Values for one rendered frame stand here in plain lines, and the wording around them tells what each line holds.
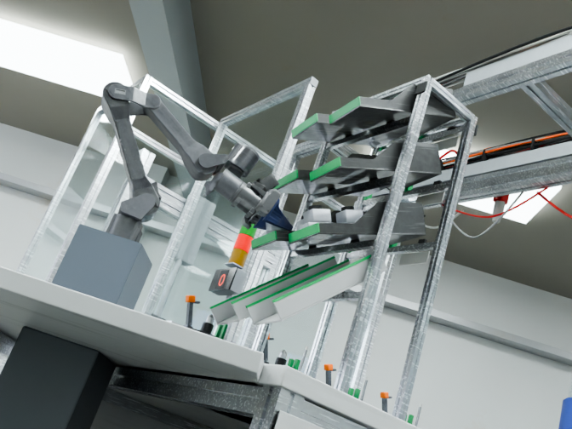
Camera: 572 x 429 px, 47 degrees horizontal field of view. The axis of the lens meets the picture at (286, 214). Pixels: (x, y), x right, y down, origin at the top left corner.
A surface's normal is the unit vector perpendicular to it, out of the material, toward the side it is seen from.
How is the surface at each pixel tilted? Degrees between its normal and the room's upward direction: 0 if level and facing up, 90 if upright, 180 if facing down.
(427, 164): 90
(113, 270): 90
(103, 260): 90
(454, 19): 180
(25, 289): 90
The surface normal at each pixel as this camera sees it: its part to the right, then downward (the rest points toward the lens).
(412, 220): 0.46, -0.21
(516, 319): 0.04, -0.38
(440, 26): -0.30, 0.88
